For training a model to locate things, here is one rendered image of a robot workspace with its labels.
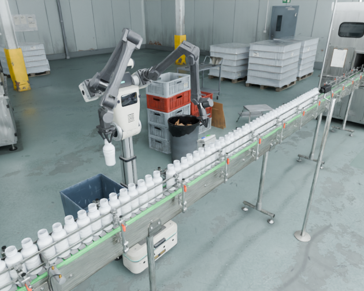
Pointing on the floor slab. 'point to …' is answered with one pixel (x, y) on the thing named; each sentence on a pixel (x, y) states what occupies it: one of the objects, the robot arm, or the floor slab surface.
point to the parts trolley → (203, 75)
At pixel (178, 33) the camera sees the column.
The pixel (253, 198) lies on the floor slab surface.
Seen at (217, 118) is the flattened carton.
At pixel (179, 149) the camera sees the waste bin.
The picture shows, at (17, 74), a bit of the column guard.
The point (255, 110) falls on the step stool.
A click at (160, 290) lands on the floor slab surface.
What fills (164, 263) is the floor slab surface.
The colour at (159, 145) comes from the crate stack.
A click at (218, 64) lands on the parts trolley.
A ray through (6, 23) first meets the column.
